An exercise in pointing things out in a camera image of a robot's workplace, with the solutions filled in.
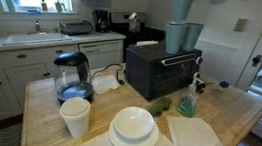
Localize white kitchen sink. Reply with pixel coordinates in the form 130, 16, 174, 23
2, 25, 73, 54

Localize grey dish rack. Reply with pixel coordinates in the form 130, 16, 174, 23
57, 17, 95, 39

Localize small white cloth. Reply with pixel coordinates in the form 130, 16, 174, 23
89, 71, 123, 99

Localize white lidded paper cup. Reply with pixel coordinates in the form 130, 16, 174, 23
56, 94, 94, 141

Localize blue windowsill sponge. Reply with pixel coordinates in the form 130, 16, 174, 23
24, 7, 43, 17

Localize pale green soap bottle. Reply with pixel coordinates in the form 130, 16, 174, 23
3, 0, 18, 13

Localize black toaster oven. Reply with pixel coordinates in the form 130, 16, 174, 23
120, 39, 205, 107

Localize green hand soap dispenser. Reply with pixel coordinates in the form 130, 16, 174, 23
175, 69, 204, 119

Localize clear spray bottle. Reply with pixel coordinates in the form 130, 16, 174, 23
53, 0, 68, 14

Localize black power cord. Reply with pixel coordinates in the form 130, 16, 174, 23
90, 59, 128, 86

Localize white wood-topped kitchen island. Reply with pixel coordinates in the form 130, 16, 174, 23
18, 50, 262, 146

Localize white ceramic bowl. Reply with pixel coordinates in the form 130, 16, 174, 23
111, 103, 157, 144

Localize grey floor rug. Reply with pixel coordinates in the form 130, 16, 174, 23
0, 119, 25, 146

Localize black glass electric kettle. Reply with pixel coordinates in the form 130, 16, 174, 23
48, 49, 100, 110

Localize white kitchen counter cabinets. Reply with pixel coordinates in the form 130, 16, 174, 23
0, 16, 128, 146

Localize dark door handle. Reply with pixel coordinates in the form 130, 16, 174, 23
251, 53, 262, 69

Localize black coffee maker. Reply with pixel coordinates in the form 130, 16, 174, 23
91, 8, 113, 35

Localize chrome sink faucet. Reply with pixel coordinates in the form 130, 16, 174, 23
33, 18, 44, 35

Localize folded white napkin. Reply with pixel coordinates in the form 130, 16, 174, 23
161, 113, 227, 146

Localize beige light switch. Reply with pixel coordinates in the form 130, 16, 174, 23
233, 16, 250, 34

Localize orange soap bottle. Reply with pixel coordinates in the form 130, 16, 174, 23
39, 0, 50, 12

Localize white dishwasher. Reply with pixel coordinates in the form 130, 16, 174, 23
75, 35, 126, 75

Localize green sponge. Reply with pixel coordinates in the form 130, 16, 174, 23
147, 95, 174, 120

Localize black steel oven range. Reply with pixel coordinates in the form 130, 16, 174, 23
102, 8, 168, 68

